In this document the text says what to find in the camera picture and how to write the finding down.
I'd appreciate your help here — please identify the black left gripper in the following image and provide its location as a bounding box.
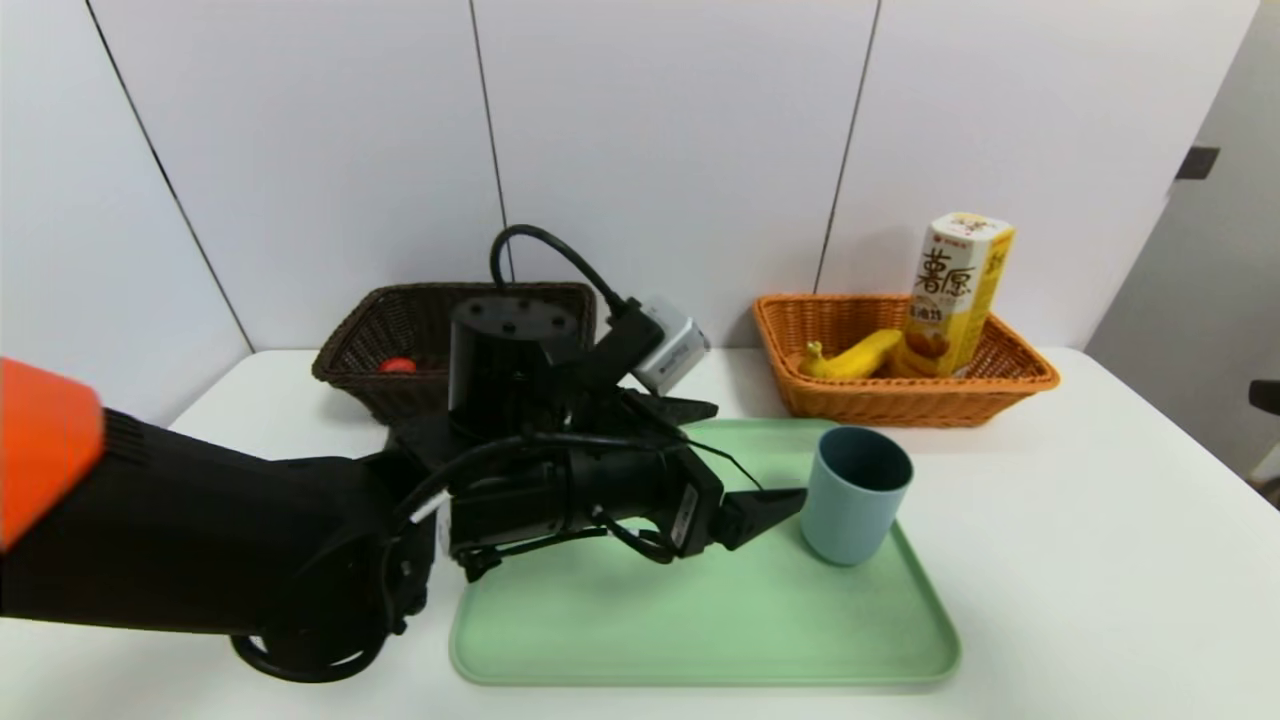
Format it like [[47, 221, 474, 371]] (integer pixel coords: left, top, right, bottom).
[[564, 388, 808, 559]]

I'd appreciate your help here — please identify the grey blue plastic cup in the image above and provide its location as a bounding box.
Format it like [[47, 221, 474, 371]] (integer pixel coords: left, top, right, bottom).
[[801, 426, 915, 567]]

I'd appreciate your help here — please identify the yellow banana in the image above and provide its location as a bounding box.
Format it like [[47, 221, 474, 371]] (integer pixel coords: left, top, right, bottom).
[[798, 329, 907, 382]]

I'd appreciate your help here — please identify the yellow white snack carton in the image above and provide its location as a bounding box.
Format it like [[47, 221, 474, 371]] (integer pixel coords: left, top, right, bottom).
[[903, 212, 1017, 378]]

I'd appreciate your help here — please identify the orange wicker basket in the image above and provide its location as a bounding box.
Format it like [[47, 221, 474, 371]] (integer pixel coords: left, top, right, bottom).
[[754, 293, 1061, 429]]

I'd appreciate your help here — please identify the dark brown wicker basket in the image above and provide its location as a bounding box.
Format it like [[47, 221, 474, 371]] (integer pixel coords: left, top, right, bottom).
[[312, 282, 598, 426]]

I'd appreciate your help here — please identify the light green plastic tray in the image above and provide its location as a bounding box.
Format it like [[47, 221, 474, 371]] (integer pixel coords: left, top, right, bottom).
[[450, 418, 961, 687]]

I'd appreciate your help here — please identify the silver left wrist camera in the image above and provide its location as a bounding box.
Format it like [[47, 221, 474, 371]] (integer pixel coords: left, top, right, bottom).
[[630, 294, 712, 394]]

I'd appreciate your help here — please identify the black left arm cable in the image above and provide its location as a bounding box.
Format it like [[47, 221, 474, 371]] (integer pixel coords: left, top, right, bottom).
[[489, 224, 641, 321]]

